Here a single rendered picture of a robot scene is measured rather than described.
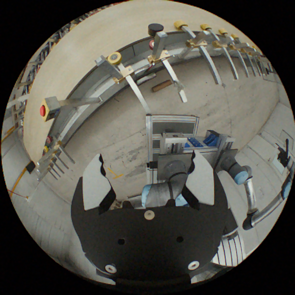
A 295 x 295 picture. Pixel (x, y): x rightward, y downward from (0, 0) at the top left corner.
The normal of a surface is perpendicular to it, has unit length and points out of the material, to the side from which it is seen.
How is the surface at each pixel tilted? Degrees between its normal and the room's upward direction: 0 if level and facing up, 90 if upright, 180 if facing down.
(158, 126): 0
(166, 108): 0
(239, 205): 90
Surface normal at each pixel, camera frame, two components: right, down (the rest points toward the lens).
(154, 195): -0.12, -0.59
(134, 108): 0.04, 0.50
